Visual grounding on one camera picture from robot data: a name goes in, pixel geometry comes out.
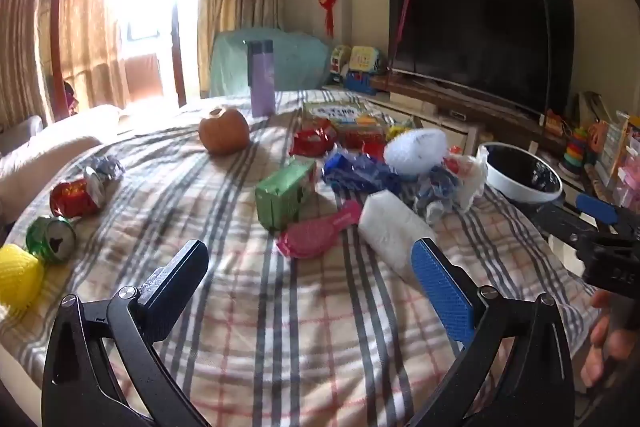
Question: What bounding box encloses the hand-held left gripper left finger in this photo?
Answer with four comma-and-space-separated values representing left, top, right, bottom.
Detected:
41, 239, 211, 427

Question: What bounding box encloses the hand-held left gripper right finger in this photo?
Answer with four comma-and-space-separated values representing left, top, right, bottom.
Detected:
405, 237, 576, 427

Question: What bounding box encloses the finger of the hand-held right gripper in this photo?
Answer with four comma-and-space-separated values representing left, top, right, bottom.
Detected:
575, 193, 640, 239
531, 205, 601, 258

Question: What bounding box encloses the white rimmed trash bin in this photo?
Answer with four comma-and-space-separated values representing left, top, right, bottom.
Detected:
477, 142, 566, 212

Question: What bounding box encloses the white paper tissue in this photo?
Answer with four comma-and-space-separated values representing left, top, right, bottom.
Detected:
357, 192, 438, 280

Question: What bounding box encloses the white plastic bag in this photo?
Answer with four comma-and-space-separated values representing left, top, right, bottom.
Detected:
442, 147, 488, 212

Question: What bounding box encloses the blue white wrapper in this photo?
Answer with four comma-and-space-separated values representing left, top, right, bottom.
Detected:
412, 167, 461, 225

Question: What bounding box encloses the pink wrapper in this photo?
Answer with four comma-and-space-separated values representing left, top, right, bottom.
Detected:
277, 199, 363, 260

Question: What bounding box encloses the green carton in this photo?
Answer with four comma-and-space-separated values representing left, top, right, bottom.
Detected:
255, 157, 318, 230

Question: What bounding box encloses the white foam net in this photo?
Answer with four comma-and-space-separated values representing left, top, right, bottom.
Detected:
384, 128, 447, 180

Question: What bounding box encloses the blue plastic bag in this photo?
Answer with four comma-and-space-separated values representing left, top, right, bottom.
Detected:
321, 149, 403, 195

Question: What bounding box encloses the orange red foil wrapper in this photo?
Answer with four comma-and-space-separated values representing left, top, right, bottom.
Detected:
289, 117, 338, 158

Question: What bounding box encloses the person's right hand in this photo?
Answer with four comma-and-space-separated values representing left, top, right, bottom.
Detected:
580, 289, 640, 390

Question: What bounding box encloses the pink clear storage box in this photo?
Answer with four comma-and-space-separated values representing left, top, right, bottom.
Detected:
612, 157, 640, 212

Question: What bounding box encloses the orange toy basket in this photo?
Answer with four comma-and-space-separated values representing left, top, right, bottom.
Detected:
587, 121, 611, 152

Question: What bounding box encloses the red toy phone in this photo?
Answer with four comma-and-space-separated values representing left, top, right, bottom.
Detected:
545, 109, 568, 135

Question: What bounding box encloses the white paper bag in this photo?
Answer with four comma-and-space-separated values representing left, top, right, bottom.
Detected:
580, 92, 613, 128

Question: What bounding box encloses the crushed red can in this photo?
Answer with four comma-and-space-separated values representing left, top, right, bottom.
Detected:
49, 179, 106, 219

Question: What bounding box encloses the green can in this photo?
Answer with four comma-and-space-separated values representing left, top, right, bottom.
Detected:
25, 216, 78, 264

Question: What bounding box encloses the silver foil wrapper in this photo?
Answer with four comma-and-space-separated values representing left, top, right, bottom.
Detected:
82, 156, 126, 185

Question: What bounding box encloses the yellow foam net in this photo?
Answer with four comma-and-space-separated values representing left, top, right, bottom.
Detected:
0, 243, 46, 310

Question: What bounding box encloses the apple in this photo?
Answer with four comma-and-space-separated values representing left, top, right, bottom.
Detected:
198, 106, 251, 156

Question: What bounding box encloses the white TV cabinet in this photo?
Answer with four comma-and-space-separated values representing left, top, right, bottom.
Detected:
320, 74, 601, 172

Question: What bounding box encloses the beige sofa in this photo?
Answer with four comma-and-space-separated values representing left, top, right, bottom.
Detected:
0, 104, 121, 218

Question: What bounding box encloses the black television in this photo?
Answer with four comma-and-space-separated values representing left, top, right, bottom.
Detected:
389, 0, 576, 115

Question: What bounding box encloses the green picture book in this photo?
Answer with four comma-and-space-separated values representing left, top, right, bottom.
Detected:
302, 101, 388, 130

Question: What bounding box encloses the red pink bundle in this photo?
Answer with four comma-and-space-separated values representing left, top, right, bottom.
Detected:
64, 82, 82, 116

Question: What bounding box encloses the purple water bottle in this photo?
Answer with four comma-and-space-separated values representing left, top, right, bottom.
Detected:
246, 39, 276, 118

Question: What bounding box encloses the blue toy cash register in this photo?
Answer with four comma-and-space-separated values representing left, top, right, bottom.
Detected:
345, 69, 378, 95

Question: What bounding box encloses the ferris wheel toy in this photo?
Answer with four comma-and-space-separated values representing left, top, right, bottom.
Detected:
330, 45, 352, 80

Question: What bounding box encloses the pink stick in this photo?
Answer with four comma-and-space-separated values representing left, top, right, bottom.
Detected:
387, 0, 413, 78

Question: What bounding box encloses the teal cloth cover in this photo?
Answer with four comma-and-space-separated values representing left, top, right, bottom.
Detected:
210, 27, 333, 95

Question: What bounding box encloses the sheer orange curtain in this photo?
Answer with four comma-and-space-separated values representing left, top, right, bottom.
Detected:
52, 0, 131, 108

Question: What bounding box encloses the rainbow ring stacker toy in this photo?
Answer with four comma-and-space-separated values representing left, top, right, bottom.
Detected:
560, 127, 591, 180

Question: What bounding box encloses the wooden balcony door frame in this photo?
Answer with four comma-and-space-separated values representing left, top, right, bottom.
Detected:
45, 0, 201, 118

